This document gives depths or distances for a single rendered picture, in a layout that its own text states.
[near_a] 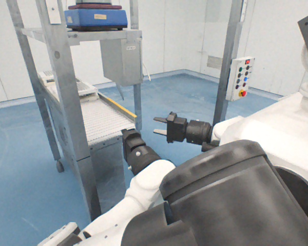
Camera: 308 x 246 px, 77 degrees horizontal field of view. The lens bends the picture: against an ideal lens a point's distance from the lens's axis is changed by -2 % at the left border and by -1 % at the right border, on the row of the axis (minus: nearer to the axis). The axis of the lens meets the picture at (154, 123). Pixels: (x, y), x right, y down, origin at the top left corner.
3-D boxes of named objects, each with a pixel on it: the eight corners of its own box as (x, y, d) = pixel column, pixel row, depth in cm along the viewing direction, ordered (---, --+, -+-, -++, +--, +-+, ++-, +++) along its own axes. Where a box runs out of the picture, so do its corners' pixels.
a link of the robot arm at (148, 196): (158, 181, 55) (123, 212, 46) (160, 155, 51) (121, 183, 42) (178, 192, 51) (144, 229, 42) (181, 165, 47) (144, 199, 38)
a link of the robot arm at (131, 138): (114, 132, 60) (129, 153, 51) (142, 125, 64) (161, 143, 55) (117, 164, 66) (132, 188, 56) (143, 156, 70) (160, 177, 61)
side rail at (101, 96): (137, 122, 102) (137, 116, 101) (134, 123, 101) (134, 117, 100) (66, 73, 195) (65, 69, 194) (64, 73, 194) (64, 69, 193)
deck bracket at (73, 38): (82, 45, 68) (80, 32, 65) (68, 46, 65) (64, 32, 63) (79, 45, 70) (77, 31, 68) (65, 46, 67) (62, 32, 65)
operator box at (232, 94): (246, 96, 134) (255, 57, 122) (232, 102, 125) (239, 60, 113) (238, 94, 138) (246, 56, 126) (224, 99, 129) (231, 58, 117)
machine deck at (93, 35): (142, 40, 84) (141, 29, 82) (46, 46, 64) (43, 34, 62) (90, 33, 128) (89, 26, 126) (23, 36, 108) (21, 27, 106)
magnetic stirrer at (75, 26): (132, 29, 82) (131, 5, 78) (81, 32, 71) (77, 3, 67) (111, 28, 97) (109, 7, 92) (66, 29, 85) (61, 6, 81)
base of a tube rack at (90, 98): (52, 96, 137) (51, 93, 135) (86, 89, 150) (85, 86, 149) (61, 107, 119) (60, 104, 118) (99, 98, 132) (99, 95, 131)
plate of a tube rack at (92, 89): (50, 89, 134) (50, 86, 133) (85, 83, 147) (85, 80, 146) (59, 100, 117) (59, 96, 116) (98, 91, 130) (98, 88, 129)
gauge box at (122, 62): (143, 82, 93) (142, 37, 83) (123, 87, 87) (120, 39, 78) (121, 74, 108) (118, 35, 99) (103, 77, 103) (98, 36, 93)
